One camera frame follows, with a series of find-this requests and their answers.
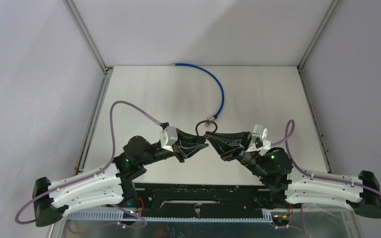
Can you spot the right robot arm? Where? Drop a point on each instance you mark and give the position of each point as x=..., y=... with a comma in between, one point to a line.
x=292, y=184

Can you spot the black cable lock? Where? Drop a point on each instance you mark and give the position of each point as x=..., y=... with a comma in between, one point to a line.
x=206, y=123

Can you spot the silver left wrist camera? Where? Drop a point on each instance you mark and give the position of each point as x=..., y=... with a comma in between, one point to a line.
x=168, y=137

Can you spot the padlock key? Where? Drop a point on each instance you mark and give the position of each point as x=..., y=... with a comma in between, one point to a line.
x=197, y=210

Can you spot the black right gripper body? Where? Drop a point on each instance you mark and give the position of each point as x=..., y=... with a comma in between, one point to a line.
x=243, y=153

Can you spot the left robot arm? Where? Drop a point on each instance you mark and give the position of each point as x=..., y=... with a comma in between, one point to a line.
x=112, y=185

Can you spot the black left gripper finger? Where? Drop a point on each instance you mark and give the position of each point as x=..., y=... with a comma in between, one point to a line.
x=190, y=138
x=189, y=151

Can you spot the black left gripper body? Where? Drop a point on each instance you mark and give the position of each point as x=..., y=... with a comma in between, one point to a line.
x=177, y=148

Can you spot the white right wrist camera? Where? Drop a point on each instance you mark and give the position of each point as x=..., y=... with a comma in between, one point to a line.
x=258, y=140

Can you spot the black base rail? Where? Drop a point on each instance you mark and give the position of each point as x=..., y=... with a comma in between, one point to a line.
x=225, y=202

